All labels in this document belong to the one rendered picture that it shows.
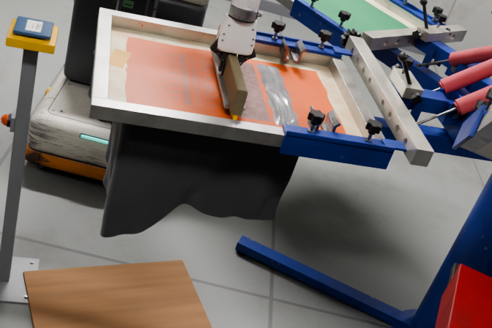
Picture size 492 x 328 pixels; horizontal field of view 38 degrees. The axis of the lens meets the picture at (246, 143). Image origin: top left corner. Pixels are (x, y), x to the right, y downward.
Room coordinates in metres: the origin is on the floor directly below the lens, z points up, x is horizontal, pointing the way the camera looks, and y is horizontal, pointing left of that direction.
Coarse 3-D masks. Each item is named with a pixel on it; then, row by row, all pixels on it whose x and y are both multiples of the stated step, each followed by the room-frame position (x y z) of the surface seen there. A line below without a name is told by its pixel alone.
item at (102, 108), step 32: (160, 32) 2.01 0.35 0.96; (192, 32) 2.04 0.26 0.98; (96, 64) 1.63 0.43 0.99; (320, 64) 2.17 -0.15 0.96; (96, 96) 1.48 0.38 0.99; (352, 96) 1.93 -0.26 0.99; (160, 128) 1.49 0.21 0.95; (192, 128) 1.51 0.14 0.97; (224, 128) 1.53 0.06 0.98; (256, 128) 1.57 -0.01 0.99
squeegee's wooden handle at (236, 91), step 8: (232, 56) 1.80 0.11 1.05; (232, 64) 1.75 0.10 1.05; (224, 72) 1.79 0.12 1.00; (232, 72) 1.71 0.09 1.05; (240, 72) 1.72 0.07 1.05; (224, 80) 1.77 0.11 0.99; (232, 80) 1.69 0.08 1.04; (240, 80) 1.67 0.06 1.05; (232, 88) 1.66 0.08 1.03; (240, 88) 1.63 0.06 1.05; (232, 96) 1.64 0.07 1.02; (240, 96) 1.62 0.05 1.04; (232, 104) 1.62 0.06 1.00; (240, 104) 1.62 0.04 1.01; (232, 112) 1.62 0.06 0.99; (240, 112) 1.62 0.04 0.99
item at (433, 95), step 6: (396, 90) 1.95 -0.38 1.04; (426, 90) 2.02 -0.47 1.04; (426, 96) 1.98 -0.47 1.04; (432, 96) 1.99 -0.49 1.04; (438, 96) 2.01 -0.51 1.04; (444, 96) 2.02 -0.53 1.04; (408, 102) 1.95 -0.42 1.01; (426, 102) 1.97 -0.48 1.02; (432, 102) 1.98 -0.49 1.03; (438, 102) 1.98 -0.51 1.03; (444, 102) 1.99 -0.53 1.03; (408, 108) 1.96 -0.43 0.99; (426, 108) 1.97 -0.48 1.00; (432, 108) 1.98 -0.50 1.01; (438, 108) 1.98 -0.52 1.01; (444, 108) 1.99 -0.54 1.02
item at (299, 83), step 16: (128, 48) 1.86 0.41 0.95; (144, 48) 1.89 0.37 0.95; (160, 48) 1.92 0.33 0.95; (176, 48) 1.96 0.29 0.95; (192, 48) 1.99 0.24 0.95; (128, 64) 1.76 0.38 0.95; (144, 64) 1.79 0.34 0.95; (160, 64) 1.82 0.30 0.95; (256, 64) 2.02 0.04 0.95; (272, 64) 2.06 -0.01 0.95; (256, 80) 1.91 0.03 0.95; (288, 80) 1.98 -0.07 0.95; (304, 80) 2.02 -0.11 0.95; (320, 80) 2.06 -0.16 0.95; (304, 96) 1.91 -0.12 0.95; (320, 96) 1.94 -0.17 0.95
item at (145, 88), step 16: (128, 80) 1.67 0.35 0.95; (144, 80) 1.70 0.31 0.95; (160, 80) 1.73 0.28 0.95; (128, 96) 1.59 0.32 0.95; (144, 96) 1.62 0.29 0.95; (160, 96) 1.64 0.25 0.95; (256, 96) 1.81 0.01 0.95; (192, 112) 1.61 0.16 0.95; (208, 112) 1.64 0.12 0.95; (224, 112) 1.66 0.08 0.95; (256, 112) 1.72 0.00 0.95; (272, 112) 1.75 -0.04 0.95; (304, 112) 1.81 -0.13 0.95; (320, 128) 1.74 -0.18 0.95; (336, 128) 1.77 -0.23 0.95
